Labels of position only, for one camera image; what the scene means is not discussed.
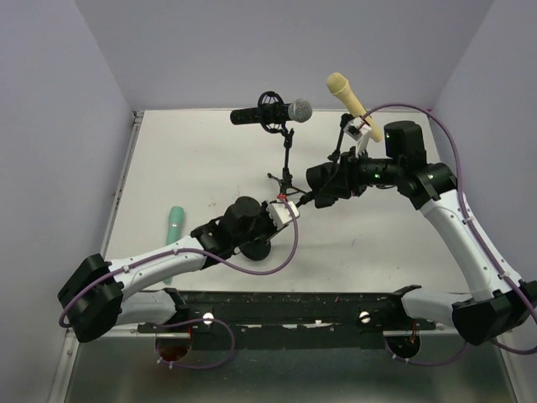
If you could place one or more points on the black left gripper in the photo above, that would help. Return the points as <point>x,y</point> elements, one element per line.
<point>273,230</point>

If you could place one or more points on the black microphone with silver grille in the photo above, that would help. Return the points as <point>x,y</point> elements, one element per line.
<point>298,111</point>

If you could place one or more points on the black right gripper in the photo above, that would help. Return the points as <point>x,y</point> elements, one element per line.
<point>347,176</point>

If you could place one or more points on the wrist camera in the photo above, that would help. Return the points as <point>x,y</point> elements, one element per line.
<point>360,132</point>
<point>281,214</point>

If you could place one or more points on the mint green microphone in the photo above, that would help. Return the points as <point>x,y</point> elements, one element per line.
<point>176,220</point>

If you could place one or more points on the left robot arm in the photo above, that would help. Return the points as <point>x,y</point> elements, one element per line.
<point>95,297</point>

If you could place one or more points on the black round-base stand, yellow mic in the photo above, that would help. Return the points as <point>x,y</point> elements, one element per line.
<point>335,147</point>

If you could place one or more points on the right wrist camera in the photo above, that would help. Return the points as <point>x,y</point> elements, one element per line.
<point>360,132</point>

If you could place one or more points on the black tripod mic stand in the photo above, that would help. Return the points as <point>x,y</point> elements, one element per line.
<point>285,159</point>

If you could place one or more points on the cream yellow microphone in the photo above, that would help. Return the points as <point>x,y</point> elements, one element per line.
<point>339,87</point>

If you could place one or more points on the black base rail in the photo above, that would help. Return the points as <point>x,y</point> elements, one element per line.
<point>210,320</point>

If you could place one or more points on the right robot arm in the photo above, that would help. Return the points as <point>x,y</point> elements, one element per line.
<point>498,299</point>

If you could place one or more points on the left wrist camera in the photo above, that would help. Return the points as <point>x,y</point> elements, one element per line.
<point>281,214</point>

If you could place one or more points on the black round-base clip stand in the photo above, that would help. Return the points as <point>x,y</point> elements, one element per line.
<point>260,251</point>

